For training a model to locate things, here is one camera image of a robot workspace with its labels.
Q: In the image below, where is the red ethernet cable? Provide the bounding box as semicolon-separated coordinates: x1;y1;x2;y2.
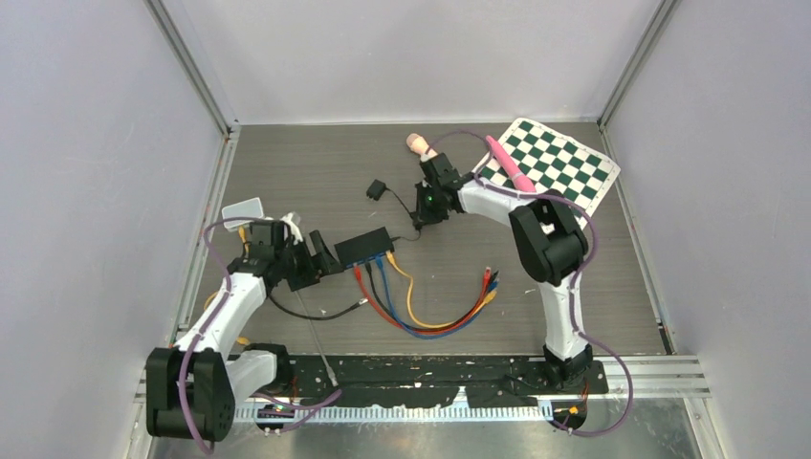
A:
352;266;493;336

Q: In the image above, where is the black loose cable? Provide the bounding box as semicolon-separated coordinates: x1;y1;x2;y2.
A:
267;294;370;322

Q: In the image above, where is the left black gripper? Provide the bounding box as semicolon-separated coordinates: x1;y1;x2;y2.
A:
275;231;341;292

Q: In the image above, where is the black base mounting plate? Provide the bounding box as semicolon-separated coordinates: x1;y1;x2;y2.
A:
255;354;608;408

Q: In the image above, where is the beige toy microphone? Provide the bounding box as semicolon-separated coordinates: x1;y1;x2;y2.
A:
405;133;438;162

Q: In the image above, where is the pink toy microphone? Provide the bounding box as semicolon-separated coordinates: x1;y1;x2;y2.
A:
485;136;537;193

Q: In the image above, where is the yellow cable on left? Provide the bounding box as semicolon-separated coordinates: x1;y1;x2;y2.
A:
202;228;252;347

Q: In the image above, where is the blue ethernet cable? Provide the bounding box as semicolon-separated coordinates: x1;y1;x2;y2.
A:
373;254;499;340

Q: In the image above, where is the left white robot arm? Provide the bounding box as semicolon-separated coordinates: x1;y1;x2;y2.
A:
145;212;319;451

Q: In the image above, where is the black network switch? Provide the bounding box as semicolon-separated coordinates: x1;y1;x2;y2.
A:
335;227;394;268

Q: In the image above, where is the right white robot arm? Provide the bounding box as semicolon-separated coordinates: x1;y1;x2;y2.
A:
412;153;593;393

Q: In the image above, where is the yellow ethernet cable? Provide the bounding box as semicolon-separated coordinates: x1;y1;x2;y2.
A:
384;251;498;330

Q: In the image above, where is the black power adapter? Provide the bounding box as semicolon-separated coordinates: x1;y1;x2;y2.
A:
365;179;388;201

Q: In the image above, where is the black ethernet cable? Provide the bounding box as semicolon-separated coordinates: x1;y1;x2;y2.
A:
363;260;500;334

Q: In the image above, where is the aluminium front rail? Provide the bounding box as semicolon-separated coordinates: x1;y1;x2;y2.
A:
134;354;711;425

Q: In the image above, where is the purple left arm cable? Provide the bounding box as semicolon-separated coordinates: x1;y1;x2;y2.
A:
178;217;343;456

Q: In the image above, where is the green white checkerboard mat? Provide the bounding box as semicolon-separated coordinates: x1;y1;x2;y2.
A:
498;118;621;216

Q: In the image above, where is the white small router box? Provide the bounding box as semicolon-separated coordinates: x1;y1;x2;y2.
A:
221;197;265;225

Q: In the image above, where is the grey thin cable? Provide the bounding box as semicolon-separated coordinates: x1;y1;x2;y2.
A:
292;288;339;387

